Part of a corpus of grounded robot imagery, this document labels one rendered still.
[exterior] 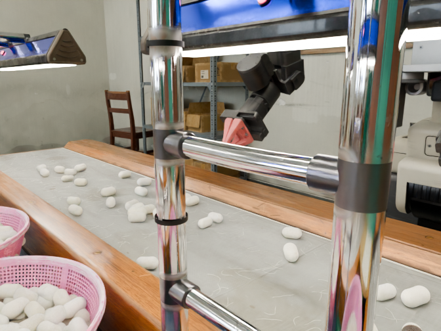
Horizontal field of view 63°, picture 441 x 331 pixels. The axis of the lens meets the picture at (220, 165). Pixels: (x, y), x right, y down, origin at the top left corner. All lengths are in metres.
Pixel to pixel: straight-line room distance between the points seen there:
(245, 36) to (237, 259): 0.33
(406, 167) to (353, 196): 0.89
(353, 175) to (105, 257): 0.43
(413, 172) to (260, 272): 0.62
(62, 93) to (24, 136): 0.71
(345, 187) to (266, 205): 0.58
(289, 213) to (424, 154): 0.49
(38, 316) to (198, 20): 0.38
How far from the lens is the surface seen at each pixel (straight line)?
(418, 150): 1.08
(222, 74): 2.97
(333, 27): 0.32
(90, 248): 0.57
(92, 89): 5.31
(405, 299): 0.50
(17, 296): 0.55
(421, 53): 1.04
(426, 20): 0.29
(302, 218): 0.69
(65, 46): 0.86
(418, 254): 0.61
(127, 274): 0.49
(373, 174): 0.16
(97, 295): 0.48
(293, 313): 0.46
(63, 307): 0.50
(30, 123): 5.05
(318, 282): 0.53
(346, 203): 0.17
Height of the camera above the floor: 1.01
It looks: 13 degrees down
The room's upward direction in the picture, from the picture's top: straight up
